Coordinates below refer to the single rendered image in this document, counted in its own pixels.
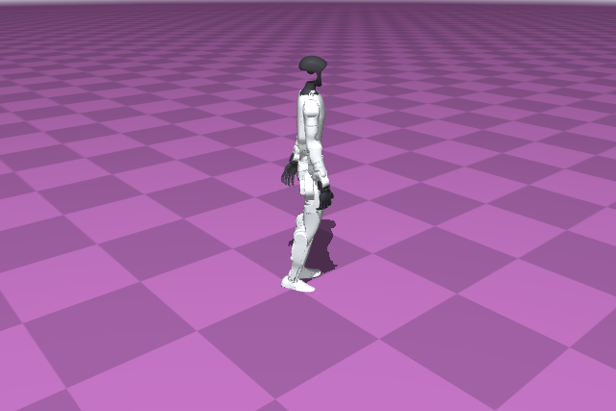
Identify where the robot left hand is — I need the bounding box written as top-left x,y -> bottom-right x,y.
281,152 -> 299,187

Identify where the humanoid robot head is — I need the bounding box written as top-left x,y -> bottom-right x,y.
299,56 -> 327,96

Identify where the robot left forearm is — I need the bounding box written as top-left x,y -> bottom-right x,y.
292,135 -> 303,162

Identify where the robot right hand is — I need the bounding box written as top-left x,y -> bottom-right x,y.
316,180 -> 334,210

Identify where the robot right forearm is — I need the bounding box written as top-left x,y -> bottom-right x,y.
309,142 -> 329,188

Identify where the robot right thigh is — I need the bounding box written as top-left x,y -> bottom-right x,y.
294,172 -> 323,243

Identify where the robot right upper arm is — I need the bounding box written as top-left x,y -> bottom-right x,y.
303,100 -> 321,151

